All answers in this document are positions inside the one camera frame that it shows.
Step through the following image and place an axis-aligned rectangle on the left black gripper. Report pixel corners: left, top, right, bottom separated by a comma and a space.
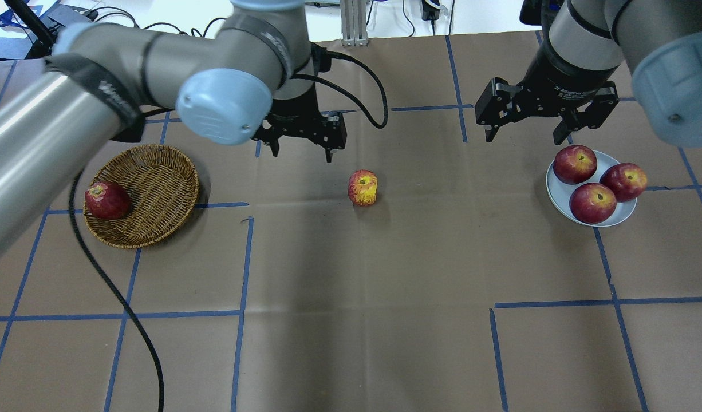
253, 43, 348, 163

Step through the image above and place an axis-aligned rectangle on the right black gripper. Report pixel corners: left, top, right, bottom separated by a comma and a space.
476, 45, 619, 145

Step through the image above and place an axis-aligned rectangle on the yellow-red apple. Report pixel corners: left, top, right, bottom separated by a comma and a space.
348, 169, 379, 207

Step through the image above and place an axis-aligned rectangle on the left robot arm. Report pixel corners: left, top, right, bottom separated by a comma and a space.
0, 1, 330, 256

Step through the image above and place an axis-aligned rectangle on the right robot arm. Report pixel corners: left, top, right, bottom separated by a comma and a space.
474, 1, 702, 148

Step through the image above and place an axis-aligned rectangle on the red apple plate rear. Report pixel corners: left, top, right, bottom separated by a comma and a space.
553, 144, 598, 185

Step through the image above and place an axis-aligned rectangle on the red apple plate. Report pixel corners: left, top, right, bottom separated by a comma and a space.
553, 144, 598, 185
569, 183, 617, 225
599, 163, 648, 203

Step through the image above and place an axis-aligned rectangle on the white round plate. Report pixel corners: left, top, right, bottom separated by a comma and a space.
546, 150, 637, 227

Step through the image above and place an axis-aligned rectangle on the red apple plate front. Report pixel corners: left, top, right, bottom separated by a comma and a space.
569, 183, 617, 225

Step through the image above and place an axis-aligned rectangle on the red apple plate outer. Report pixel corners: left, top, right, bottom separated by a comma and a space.
599, 163, 648, 203

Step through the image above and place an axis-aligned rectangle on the woven wicker basket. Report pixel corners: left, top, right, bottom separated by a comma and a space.
83, 144, 200, 249

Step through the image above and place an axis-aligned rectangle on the dark red basket apple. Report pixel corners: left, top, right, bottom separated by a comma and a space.
85, 181, 132, 220

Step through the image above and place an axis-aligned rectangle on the aluminium frame post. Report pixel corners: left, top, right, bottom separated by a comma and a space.
340, 0, 369, 47

